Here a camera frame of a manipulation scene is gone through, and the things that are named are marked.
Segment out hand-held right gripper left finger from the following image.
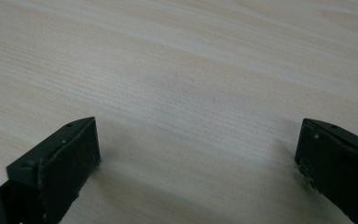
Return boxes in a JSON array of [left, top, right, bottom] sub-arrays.
[[5, 116, 103, 224]]

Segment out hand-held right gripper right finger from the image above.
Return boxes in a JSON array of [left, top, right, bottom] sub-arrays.
[[294, 118, 358, 224]]

